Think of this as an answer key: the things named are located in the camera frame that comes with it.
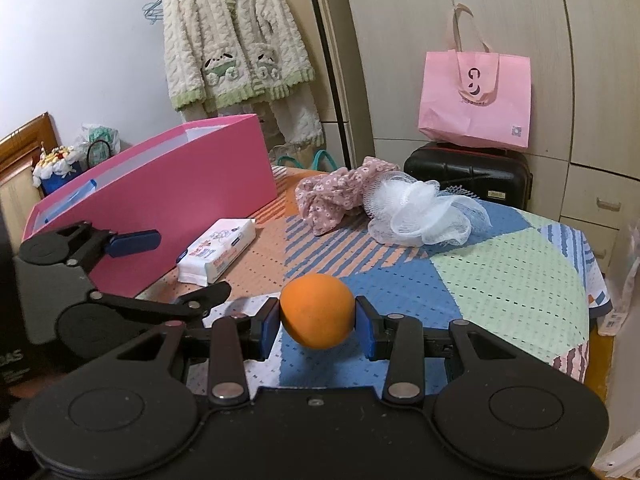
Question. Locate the black suitcase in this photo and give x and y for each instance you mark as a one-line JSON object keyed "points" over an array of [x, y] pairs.
{"points": [[465, 175]]}

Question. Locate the pink floral cloth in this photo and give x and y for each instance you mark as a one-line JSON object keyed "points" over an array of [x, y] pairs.
{"points": [[335, 192]]}

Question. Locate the cream fluffy pajama pants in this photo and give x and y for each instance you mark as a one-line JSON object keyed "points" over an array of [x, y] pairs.
{"points": [[295, 115]]}

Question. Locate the white green plastic bag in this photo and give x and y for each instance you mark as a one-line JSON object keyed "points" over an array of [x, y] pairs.
{"points": [[102, 135]]}

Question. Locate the cream fluffy jacket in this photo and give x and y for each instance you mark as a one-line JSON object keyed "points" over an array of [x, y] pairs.
{"points": [[230, 25]]}

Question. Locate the white plastic package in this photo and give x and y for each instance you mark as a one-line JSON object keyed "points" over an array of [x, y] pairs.
{"points": [[625, 285]]}

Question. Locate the orange ball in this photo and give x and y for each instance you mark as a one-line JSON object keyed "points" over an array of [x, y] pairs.
{"points": [[315, 310]]}

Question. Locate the white tissue pack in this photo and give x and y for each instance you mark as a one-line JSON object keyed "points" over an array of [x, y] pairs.
{"points": [[220, 250]]}

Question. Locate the light blue clothes hangers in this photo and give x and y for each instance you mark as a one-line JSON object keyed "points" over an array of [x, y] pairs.
{"points": [[152, 10]]}

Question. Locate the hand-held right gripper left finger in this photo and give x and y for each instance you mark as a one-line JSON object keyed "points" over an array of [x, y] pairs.
{"points": [[269, 327]]}

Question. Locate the pink tote bag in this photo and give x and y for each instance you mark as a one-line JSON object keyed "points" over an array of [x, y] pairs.
{"points": [[475, 105]]}

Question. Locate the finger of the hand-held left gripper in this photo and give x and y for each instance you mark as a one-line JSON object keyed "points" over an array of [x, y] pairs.
{"points": [[200, 300], [135, 242]]}

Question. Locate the pink storage box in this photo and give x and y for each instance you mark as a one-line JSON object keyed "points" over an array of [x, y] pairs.
{"points": [[200, 175]]}

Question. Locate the beige wardrobe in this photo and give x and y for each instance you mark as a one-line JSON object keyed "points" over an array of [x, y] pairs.
{"points": [[575, 60]]}

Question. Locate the white mesh bath pouf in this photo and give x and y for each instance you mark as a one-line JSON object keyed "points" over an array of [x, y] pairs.
{"points": [[430, 210]]}

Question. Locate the wooden headboard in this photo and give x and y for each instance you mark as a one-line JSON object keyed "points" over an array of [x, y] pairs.
{"points": [[20, 160]]}

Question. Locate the plush flower bouquet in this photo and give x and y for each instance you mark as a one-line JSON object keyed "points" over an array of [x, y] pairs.
{"points": [[55, 165]]}

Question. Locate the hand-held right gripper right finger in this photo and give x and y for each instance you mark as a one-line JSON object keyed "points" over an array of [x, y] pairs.
{"points": [[367, 330]]}

